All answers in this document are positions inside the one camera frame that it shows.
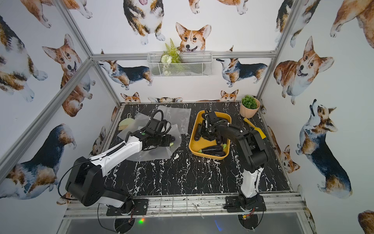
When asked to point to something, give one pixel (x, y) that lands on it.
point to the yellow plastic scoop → (258, 129)
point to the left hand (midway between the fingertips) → (173, 138)
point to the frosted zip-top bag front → (159, 152)
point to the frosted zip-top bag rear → (178, 116)
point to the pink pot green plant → (249, 106)
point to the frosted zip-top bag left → (139, 123)
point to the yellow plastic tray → (195, 146)
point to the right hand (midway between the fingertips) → (197, 134)
